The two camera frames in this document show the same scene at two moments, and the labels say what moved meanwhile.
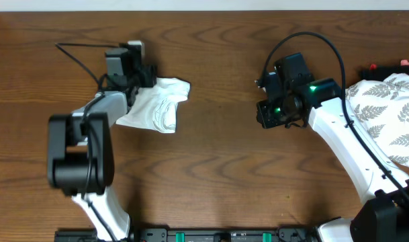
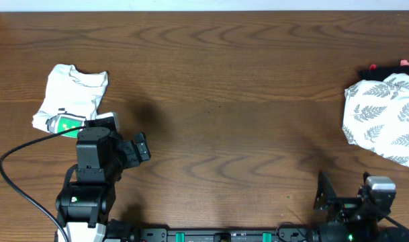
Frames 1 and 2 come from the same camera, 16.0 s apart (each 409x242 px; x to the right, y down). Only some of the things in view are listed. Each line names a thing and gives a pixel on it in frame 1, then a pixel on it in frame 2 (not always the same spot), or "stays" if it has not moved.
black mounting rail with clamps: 295,234 stays
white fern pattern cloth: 386,112 stays
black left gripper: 147,74 → 133,158
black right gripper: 266,121 → 327,197
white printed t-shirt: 156,106 → 72,97
